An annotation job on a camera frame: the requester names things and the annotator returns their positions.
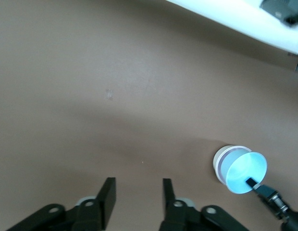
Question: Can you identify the dark grey box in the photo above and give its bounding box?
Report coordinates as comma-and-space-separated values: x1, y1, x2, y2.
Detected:
259, 0, 298, 27

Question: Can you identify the light blue bowl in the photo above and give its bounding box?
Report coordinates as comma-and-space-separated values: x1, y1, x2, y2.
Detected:
218, 151, 268, 194

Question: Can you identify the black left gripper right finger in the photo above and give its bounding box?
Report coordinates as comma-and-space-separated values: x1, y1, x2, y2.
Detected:
158, 178, 249, 231

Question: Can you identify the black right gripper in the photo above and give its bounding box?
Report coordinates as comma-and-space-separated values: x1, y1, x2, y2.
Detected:
245, 177, 298, 231

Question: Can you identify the white bowl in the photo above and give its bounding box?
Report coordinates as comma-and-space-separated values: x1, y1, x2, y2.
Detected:
212, 145, 252, 186

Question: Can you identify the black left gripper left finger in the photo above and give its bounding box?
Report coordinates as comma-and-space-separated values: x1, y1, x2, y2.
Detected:
6, 177, 116, 231

